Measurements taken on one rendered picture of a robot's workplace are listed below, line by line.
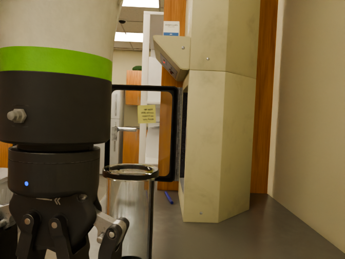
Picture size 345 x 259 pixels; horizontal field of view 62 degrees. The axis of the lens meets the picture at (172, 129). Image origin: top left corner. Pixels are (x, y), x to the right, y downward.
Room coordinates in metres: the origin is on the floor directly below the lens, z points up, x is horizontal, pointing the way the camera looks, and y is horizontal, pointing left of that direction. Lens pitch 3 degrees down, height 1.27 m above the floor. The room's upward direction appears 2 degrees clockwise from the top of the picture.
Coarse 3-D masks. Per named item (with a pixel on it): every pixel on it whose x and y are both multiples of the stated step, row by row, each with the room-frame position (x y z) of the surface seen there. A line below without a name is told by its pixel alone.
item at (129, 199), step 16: (112, 192) 0.52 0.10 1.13; (128, 192) 0.51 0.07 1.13; (144, 192) 0.52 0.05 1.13; (112, 208) 0.52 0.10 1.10; (128, 208) 0.51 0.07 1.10; (144, 208) 0.52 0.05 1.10; (144, 224) 0.52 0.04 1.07; (128, 240) 0.51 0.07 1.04; (144, 240) 0.52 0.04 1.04; (128, 256) 0.51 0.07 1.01; (144, 256) 0.52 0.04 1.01
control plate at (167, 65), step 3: (162, 57) 1.00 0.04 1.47; (162, 60) 1.06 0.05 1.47; (165, 60) 1.00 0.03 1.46; (162, 63) 1.13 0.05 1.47; (165, 63) 1.06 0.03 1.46; (168, 63) 0.99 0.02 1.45; (165, 66) 1.12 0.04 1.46; (168, 66) 1.05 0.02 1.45; (171, 66) 0.99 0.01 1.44; (168, 69) 1.12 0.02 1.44; (171, 69) 1.05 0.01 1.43; (174, 69) 0.99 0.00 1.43; (174, 72) 1.05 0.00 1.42; (174, 75) 1.11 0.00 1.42
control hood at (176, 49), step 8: (160, 40) 0.88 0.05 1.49; (168, 40) 0.88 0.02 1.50; (176, 40) 0.88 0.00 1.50; (184, 40) 0.88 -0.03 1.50; (160, 48) 0.91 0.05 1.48; (168, 48) 0.88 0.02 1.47; (176, 48) 0.88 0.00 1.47; (184, 48) 0.88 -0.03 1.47; (168, 56) 0.89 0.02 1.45; (176, 56) 0.88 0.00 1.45; (184, 56) 0.88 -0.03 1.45; (176, 64) 0.88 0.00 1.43; (184, 64) 0.88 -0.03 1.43; (184, 72) 0.94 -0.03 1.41; (176, 80) 1.18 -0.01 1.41
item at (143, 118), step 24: (120, 96) 1.21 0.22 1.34; (144, 96) 1.20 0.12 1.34; (168, 96) 1.19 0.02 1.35; (120, 120) 1.21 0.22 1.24; (144, 120) 1.20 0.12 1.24; (168, 120) 1.19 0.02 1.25; (120, 144) 1.21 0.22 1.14; (144, 144) 1.20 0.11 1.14; (168, 144) 1.19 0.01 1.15; (168, 168) 1.19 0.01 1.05
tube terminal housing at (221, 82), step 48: (192, 0) 0.89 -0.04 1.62; (240, 0) 0.93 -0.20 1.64; (192, 48) 0.88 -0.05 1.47; (240, 48) 0.94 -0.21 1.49; (192, 96) 0.88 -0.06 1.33; (240, 96) 0.95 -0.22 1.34; (192, 144) 0.88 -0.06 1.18; (240, 144) 0.96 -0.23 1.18; (192, 192) 0.88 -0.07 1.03; (240, 192) 0.98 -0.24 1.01
